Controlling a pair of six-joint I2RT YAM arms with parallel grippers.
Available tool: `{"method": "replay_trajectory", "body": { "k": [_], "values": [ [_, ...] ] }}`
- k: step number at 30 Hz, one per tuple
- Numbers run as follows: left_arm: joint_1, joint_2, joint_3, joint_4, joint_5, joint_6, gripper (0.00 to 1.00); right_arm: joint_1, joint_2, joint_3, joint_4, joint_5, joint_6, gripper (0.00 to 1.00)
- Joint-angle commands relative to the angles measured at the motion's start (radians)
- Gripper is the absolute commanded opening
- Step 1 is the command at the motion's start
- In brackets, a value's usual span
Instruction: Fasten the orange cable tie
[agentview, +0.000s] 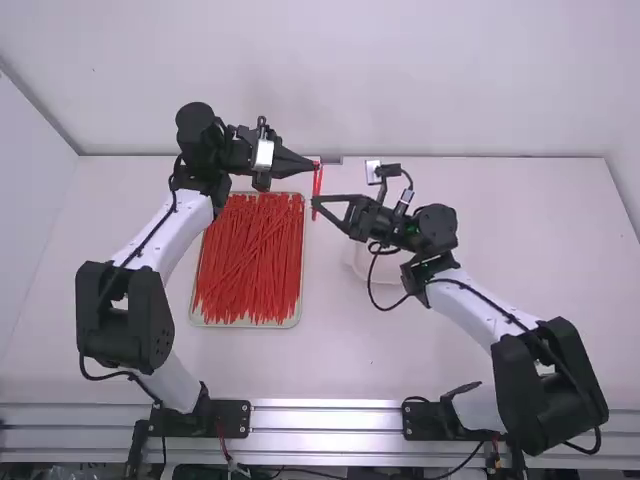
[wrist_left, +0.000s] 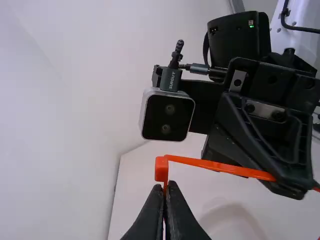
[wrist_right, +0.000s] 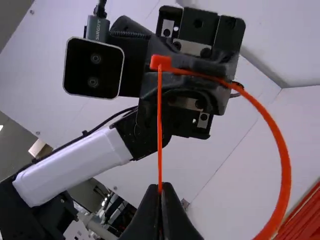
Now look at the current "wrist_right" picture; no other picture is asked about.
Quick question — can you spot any black cable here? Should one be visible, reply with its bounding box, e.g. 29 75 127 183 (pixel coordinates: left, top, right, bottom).
53 106 140 151

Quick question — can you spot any grey cable plug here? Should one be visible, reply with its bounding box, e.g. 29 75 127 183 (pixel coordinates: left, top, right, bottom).
83 0 111 42

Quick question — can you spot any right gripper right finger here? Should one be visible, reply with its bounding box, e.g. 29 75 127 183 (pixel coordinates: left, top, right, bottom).
160 182 206 240

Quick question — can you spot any row of orange cable ties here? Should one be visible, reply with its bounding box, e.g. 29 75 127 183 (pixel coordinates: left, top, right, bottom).
273 181 320 240

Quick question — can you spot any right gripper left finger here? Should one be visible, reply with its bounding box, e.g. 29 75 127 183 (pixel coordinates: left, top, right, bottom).
119 183 161 240

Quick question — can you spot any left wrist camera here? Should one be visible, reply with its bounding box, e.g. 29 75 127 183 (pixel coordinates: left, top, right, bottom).
62 36 125 101

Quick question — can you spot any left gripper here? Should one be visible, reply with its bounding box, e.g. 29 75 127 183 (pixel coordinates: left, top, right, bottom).
108 5 247 141

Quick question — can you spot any orange cable tie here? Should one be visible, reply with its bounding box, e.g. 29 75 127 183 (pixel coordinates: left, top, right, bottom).
149 54 293 240

